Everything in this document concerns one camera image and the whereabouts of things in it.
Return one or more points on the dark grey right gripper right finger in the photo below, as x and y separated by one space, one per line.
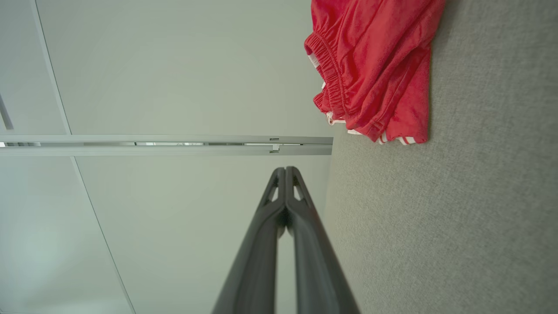
318 270

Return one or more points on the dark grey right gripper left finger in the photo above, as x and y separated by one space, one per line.
253 270

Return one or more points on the red shorts with white stripes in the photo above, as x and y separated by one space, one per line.
379 56

